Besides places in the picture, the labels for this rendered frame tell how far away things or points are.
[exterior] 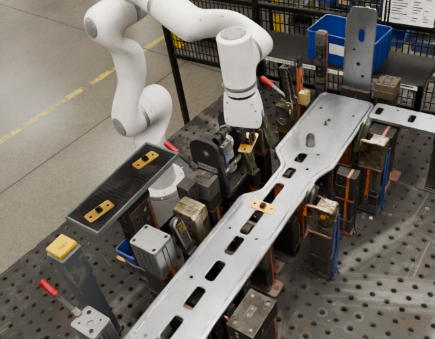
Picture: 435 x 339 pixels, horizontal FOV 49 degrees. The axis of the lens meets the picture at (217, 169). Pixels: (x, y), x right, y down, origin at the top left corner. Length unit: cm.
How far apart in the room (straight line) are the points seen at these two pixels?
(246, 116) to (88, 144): 255
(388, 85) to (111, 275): 126
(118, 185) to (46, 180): 209
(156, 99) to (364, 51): 80
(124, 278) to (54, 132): 231
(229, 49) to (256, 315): 66
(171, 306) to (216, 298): 12
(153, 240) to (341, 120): 87
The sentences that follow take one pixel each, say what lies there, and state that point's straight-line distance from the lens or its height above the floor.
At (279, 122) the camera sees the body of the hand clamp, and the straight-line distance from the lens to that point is 189.
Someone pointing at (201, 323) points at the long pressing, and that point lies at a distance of 130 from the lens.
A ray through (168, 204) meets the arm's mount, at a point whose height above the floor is 80.
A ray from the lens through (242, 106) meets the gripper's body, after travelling 124.
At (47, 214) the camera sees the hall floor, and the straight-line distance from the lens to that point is 327.
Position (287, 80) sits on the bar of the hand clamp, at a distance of 180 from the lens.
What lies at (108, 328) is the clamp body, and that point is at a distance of 132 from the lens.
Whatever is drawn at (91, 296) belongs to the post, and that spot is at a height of 94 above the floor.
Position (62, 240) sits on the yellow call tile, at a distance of 139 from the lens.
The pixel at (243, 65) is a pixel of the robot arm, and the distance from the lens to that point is 117.
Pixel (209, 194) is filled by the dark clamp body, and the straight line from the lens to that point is 153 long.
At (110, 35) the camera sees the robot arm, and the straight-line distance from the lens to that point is 144.
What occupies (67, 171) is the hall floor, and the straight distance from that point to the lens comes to 353.
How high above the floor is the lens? 212
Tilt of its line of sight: 42 degrees down
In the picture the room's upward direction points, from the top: 10 degrees counter-clockwise
